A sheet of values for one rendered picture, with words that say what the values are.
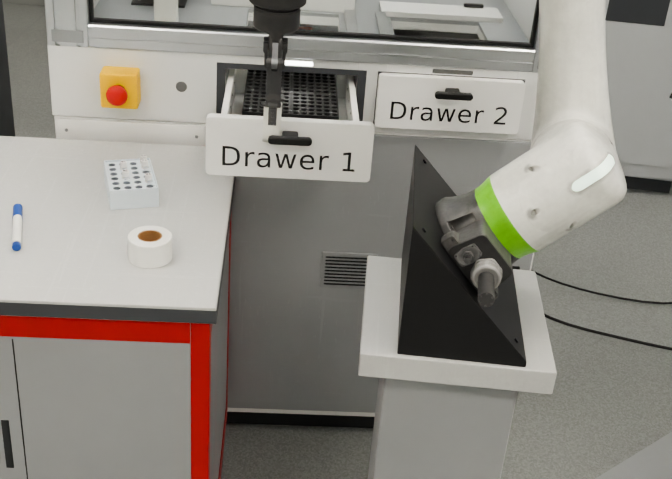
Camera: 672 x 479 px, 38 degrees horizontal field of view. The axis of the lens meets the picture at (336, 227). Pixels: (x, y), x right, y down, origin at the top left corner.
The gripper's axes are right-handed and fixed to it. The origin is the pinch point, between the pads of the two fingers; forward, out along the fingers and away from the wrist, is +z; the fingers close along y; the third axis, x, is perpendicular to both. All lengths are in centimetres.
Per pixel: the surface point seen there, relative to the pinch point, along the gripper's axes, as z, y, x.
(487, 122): 9, -27, 43
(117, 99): 6.3, -21.3, -29.6
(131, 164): 14.3, -10.0, -25.5
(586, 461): 93, -22, 78
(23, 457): 49, 30, -38
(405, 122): 10.0, -26.8, 26.3
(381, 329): 17.0, 35.3, 17.8
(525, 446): 93, -27, 65
